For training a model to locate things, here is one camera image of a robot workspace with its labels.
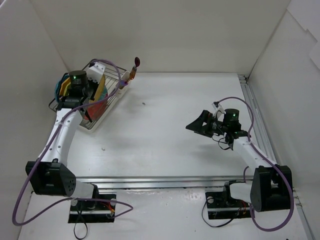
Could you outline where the woven bamboo pattern plate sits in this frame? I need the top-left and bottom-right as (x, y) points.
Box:
(94, 74), (106, 102)

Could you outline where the teal flower red plate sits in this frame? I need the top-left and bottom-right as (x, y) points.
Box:
(87, 86), (108, 121)

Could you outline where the yellow polka dot bowl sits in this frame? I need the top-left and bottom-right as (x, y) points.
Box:
(59, 76), (71, 97)

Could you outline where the blue polka dot bowl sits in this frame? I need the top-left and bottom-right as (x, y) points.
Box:
(54, 72), (69, 103)

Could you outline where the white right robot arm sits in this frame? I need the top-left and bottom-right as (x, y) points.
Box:
(185, 108), (293, 212)

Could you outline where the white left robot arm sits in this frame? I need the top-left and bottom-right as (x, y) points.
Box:
(25, 70), (100, 210)

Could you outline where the white cutlery holder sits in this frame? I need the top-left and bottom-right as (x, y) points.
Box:
(115, 71), (130, 99)

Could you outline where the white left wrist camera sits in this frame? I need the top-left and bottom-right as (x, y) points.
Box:
(86, 62), (106, 84)

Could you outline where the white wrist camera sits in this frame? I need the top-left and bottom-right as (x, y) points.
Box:
(86, 62), (106, 84)
(212, 101), (225, 119)

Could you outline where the metal wire dish rack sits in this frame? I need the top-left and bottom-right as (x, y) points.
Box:
(49, 58), (127, 132)

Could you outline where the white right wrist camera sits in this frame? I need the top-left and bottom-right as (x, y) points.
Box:
(212, 101), (225, 119)

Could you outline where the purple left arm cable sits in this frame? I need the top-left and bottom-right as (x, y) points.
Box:
(11, 58), (135, 226)

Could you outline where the aluminium right side rail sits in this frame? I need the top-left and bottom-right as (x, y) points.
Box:
(237, 74), (316, 240)

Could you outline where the aluminium rail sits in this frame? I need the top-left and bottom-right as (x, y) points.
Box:
(77, 175), (244, 192)
(237, 74), (316, 240)

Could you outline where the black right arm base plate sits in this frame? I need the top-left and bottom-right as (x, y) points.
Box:
(201, 180), (251, 228)

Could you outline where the aluminium front rail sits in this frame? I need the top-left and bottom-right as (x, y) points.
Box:
(77, 175), (244, 192)

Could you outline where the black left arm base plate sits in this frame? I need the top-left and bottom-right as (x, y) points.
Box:
(68, 200), (116, 240)

